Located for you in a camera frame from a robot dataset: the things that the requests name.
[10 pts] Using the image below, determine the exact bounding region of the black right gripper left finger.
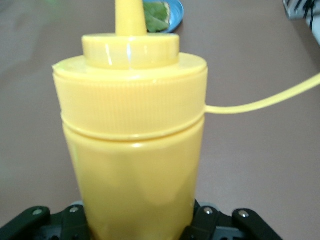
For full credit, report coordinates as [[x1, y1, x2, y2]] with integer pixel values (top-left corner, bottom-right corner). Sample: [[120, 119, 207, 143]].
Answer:
[[0, 203, 87, 240]]

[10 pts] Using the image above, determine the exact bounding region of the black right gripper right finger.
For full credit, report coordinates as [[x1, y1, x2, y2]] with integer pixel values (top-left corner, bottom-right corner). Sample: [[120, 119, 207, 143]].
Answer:
[[186, 199, 282, 240]]

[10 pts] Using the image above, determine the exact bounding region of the grey aluminium camera post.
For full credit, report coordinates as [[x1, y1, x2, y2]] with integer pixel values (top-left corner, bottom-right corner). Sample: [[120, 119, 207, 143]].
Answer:
[[283, 0, 310, 20]]

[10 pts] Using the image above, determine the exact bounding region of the green lettuce leaf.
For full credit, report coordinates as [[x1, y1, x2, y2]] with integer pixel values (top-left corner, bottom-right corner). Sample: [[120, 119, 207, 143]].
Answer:
[[143, 1, 171, 33]]

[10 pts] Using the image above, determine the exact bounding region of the yellow squeeze bottle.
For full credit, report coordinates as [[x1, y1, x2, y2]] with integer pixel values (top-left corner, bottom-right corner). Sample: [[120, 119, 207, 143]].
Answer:
[[51, 0, 320, 240]]

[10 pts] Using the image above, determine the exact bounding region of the blue round plate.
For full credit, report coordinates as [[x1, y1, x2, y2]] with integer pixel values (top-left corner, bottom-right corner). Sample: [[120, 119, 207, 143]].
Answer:
[[143, 0, 185, 34]]

